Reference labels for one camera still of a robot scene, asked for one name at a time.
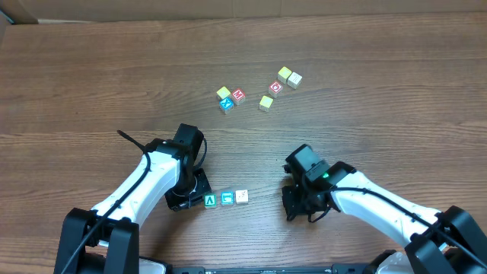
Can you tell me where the green letter wooden block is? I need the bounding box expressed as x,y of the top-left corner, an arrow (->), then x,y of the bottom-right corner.
204,193 -> 218,209

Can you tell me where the blue letter wooden block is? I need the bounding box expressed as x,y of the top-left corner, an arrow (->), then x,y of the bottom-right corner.
221,191 -> 235,206

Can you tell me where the violin drawing wooden block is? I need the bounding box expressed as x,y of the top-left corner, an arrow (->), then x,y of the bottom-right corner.
235,190 -> 249,204

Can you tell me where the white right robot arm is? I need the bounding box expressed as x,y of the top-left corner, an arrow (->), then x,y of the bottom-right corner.
282,161 -> 486,273

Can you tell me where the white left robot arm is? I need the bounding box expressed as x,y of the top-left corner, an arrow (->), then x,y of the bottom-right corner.
54,134 -> 211,273

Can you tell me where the blue letter X block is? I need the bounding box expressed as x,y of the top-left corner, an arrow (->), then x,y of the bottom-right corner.
219,97 -> 234,114

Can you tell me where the yellow left wooden block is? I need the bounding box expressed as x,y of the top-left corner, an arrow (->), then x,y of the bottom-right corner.
216,86 -> 231,100

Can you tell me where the yellow wooden block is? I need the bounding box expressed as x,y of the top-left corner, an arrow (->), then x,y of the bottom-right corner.
277,66 -> 292,84
259,95 -> 274,112
216,86 -> 231,100

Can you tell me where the red letter M block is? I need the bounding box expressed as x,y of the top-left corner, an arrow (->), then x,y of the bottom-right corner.
231,88 -> 247,106

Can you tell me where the red circle wooden block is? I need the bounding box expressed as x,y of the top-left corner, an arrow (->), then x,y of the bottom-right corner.
269,81 -> 284,98

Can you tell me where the plain white wooden block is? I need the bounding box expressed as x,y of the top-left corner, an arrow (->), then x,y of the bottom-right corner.
287,72 -> 302,89

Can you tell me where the yellow top wooden block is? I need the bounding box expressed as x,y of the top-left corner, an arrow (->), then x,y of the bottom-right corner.
277,66 -> 292,84

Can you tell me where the black aluminium rail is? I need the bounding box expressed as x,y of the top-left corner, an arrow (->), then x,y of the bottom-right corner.
139,263 -> 372,274

